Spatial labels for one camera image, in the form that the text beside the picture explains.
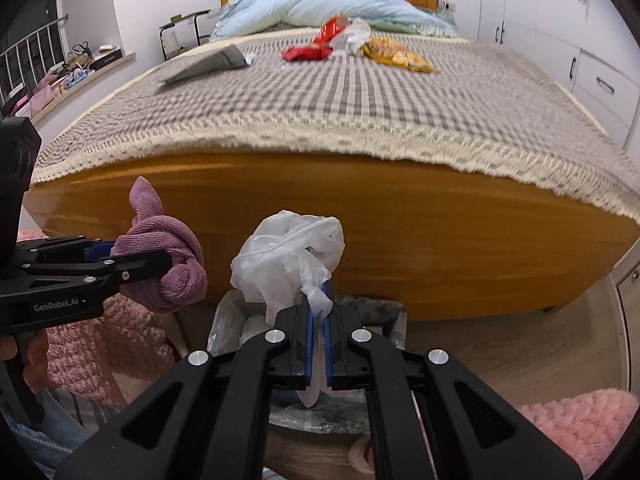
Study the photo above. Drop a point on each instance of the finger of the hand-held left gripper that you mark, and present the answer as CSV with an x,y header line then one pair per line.
x,y
100,251
140,266

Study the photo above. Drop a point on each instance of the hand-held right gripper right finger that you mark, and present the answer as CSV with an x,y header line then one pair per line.
x,y
330,355

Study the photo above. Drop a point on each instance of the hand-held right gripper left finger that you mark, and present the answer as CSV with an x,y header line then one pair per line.
x,y
300,355

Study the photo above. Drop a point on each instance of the purple cloth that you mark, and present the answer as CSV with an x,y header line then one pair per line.
x,y
175,260

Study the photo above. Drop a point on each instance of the white plastic bag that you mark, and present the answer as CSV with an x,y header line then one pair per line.
x,y
280,260
255,327

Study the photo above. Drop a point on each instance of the patterned waste bin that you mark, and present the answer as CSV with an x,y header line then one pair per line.
x,y
385,317

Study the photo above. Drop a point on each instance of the green pet food pouch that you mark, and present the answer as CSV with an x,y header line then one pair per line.
x,y
210,62

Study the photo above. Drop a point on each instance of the red snack packet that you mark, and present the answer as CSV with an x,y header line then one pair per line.
x,y
305,53
327,32

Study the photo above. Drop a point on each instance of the yellow snack packet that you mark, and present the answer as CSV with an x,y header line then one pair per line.
x,y
390,52

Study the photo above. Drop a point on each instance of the white plastic wrap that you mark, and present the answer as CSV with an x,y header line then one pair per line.
x,y
352,37

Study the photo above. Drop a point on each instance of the person's left hand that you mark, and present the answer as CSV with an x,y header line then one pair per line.
x,y
37,360

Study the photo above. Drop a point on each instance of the blue plaid cloth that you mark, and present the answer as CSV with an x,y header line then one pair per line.
x,y
85,405

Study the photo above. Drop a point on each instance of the white red slipper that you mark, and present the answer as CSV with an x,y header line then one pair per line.
x,y
360,455

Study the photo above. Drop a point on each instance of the person's leg in jeans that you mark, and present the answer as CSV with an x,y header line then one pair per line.
x,y
30,435

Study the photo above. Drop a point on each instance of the pink storage boxes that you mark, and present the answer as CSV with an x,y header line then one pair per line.
x,y
47,91

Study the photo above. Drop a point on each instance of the white windowsill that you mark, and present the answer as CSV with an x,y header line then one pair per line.
x,y
100,77

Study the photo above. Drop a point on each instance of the dark flat box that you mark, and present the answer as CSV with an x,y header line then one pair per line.
x,y
107,59

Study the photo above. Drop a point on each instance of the metal window railing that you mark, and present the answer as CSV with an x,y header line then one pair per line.
x,y
50,27

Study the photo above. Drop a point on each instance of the brown checked blanket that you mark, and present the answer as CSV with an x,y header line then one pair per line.
x,y
350,100

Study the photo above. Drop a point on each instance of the beige door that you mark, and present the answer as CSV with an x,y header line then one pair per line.
x,y
631,320

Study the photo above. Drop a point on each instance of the light blue duvet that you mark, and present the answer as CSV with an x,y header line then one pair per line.
x,y
320,5

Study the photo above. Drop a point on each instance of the white wardrobe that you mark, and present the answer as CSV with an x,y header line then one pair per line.
x,y
540,10

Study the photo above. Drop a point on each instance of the black frame side table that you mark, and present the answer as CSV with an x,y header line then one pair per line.
x,y
192,13

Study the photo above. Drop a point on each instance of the white wall socket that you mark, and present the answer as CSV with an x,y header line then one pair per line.
x,y
447,6

